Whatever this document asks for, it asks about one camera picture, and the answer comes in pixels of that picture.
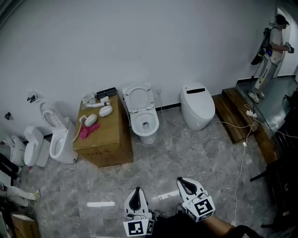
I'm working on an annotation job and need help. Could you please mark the white fluffy duster head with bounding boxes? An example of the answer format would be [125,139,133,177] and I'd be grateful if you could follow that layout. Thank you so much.
[84,113,98,127]
[99,106,114,118]

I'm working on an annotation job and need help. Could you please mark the person's right forearm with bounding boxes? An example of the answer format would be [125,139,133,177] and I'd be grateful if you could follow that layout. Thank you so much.
[202,215,236,238]

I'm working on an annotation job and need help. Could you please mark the white tube in plastic bag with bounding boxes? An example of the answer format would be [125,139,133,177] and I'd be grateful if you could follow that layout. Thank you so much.
[85,101,111,109]

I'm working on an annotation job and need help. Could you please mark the white cable with plug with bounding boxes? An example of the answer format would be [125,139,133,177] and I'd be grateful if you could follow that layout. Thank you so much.
[233,116,259,224]

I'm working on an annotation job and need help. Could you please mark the white power cable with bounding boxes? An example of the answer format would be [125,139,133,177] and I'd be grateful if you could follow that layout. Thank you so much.
[158,92,257,143]

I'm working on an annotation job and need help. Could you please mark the small brown cardboard box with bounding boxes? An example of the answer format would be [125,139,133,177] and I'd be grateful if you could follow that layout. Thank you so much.
[10,212,40,238]

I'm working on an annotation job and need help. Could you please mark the person's black trousers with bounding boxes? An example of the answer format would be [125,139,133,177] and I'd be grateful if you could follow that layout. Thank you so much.
[146,210,233,238]

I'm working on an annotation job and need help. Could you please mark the person's right black sleeve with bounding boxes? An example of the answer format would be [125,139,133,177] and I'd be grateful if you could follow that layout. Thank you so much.
[229,225,265,238]

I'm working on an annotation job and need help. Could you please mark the crumpled white plastic wrap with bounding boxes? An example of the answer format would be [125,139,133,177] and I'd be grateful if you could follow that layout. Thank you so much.
[81,92,97,105]

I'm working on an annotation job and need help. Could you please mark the white ceramic toilet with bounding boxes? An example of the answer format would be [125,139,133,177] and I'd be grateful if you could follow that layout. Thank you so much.
[40,102,79,165]

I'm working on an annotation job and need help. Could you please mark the white smart toilet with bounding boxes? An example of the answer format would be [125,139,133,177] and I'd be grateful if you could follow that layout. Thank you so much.
[181,81,216,131]

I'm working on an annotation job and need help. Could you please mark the white hooked brush handle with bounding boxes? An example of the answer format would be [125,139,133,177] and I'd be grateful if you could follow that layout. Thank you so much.
[71,115,87,143]

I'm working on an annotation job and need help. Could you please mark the black plastic tray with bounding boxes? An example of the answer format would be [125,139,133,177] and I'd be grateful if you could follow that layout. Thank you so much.
[96,87,118,100]

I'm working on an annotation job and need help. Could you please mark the white toilet with tank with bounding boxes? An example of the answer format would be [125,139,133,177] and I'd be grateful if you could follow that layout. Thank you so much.
[125,102,160,145]

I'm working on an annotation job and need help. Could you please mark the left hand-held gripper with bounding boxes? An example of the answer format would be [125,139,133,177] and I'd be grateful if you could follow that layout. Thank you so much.
[122,187,155,237]

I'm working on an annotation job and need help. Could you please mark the brown wooden step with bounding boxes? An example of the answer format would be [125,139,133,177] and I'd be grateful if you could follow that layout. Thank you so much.
[212,87,260,145]

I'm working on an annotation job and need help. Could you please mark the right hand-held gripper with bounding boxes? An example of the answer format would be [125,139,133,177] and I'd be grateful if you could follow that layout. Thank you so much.
[176,177,216,223]

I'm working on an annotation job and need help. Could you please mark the large brown cardboard box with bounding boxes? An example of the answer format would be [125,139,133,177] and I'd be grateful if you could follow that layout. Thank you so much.
[73,93,134,167]

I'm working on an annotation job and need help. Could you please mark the black equipment frame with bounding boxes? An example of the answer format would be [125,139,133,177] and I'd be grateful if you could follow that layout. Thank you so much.
[0,152,21,186]

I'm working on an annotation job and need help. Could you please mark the pink cloth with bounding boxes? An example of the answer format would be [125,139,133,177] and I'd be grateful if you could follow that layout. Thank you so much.
[79,123,101,140]

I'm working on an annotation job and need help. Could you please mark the black metal rack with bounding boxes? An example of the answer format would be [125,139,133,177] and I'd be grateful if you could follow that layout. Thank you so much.
[250,102,298,230]

